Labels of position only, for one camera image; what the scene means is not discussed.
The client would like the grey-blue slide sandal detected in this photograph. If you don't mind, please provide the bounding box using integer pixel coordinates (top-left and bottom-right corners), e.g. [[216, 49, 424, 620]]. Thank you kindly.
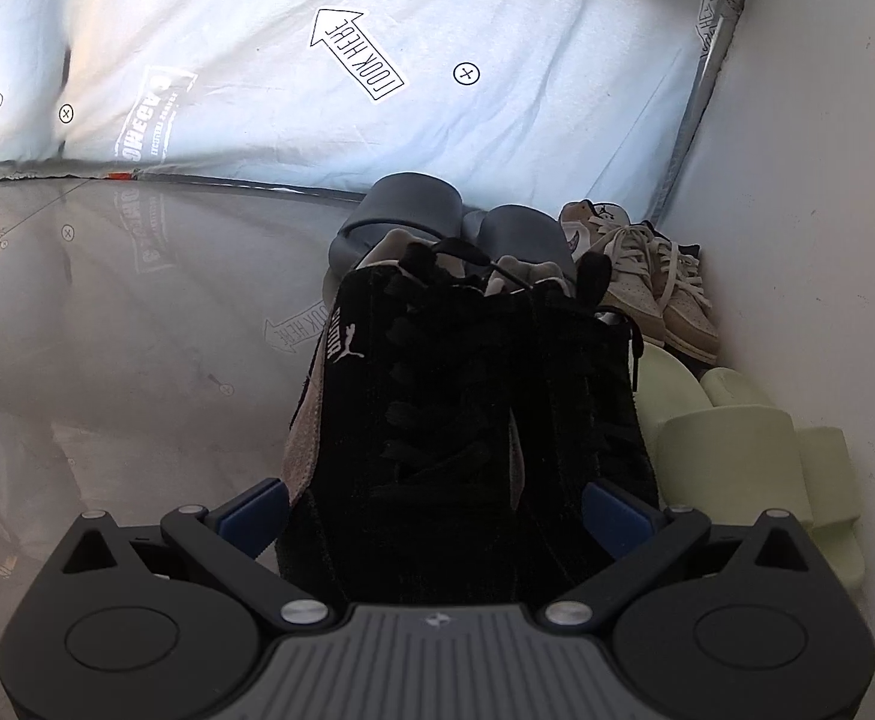
[[461, 206, 577, 271], [323, 172, 468, 293]]

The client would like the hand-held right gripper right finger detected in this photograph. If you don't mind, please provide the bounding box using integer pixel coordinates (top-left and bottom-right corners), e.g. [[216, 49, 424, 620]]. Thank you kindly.
[[546, 478, 832, 627]]

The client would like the white printed sheet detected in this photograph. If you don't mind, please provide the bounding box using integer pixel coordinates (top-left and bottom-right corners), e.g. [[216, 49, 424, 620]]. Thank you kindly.
[[0, 0, 760, 211]]

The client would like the pale green slide sandal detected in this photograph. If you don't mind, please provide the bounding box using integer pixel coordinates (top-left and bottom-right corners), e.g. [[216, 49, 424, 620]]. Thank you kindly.
[[699, 367, 865, 586], [632, 345, 817, 533]]

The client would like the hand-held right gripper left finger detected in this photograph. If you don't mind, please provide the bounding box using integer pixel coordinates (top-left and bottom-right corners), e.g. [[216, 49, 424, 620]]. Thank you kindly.
[[55, 478, 333, 627]]

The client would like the tan and white sneaker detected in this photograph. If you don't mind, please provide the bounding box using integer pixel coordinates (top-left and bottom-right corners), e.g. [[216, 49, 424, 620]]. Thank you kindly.
[[643, 223, 721, 361], [559, 200, 667, 346]]

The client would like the black suede sneaker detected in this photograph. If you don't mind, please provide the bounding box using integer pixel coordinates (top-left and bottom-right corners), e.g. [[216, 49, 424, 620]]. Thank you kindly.
[[276, 236, 528, 608], [482, 251, 663, 601]]

